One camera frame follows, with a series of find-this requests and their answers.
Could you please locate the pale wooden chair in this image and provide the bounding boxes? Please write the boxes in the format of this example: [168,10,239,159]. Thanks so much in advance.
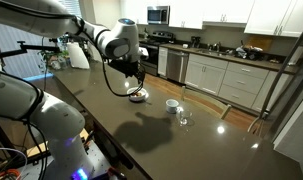
[180,85,233,121]

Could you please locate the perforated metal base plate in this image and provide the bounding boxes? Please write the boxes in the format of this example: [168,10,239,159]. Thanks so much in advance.
[19,139,113,180]

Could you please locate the white ceramic bowl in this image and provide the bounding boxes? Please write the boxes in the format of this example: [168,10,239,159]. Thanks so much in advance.
[126,86,149,103]

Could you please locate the black kitchen stove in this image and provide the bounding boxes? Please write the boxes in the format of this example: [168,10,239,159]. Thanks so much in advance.
[138,30,176,77]

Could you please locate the stainless steel microwave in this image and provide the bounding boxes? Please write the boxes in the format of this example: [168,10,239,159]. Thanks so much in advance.
[146,5,171,26]

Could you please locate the wooden base board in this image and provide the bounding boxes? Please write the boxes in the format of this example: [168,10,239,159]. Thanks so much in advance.
[25,128,91,158]

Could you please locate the clear drinking glass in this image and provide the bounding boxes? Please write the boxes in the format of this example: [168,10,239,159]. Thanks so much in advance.
[178,109,193,127]

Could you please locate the light gray cup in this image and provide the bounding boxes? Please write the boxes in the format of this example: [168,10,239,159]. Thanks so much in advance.
[165,98,180,115]

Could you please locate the white lower kitchen cabinets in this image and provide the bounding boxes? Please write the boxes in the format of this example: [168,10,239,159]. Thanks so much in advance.
[184,53,292,113]

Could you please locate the white window blinds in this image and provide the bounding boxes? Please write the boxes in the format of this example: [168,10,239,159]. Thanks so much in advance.
[56,0,82,18]

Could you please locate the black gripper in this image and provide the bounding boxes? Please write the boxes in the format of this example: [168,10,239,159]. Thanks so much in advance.
[107,59,147,86]

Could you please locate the stainless steel dishwasher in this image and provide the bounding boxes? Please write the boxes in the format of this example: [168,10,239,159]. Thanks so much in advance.
[166,49,190,84]

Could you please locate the metal sink faucet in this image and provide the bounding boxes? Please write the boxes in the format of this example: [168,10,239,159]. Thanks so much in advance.
[212,41,222,53]

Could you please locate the narrow white cabinet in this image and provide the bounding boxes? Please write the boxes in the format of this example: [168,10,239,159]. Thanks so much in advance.
[157,46,169,78]

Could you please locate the gray vertical curtain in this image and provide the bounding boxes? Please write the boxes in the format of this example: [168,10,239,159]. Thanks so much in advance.
[0,22,56,80]

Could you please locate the orange cable bundle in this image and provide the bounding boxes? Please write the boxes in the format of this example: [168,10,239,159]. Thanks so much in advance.
[0,168,23,180]

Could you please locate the white kitchen cabinets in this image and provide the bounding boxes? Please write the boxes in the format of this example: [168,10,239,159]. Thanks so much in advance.
[184,53,292,113]
[119,0,303,39]

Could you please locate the green potted plant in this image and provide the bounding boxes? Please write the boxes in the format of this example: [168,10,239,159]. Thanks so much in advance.
[39,48,71,71]

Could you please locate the white molded chair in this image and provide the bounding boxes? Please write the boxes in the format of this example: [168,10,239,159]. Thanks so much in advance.
[66,42,91,70]

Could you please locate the black coffee maker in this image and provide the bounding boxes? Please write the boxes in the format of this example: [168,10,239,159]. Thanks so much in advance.
[190,35,202,49]

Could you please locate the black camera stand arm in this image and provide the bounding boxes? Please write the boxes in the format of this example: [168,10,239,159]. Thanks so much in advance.
[0,39,61,61]

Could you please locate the pile of dishes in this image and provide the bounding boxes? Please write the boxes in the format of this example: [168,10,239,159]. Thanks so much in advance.
[235,44,264,61]

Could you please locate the stainless steel refrigerator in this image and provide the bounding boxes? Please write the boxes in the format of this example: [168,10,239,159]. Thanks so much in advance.
[247,19,303,180]

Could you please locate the wooden cutting board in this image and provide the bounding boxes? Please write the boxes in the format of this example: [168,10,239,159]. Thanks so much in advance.
[247,34,274,51]

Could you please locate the dark kitchen countertop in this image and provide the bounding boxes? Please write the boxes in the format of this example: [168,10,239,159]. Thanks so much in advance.
[169,43,299,75]

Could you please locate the white upper kitchen cabinets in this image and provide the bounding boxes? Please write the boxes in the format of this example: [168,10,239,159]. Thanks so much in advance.
[119,0,303,39]

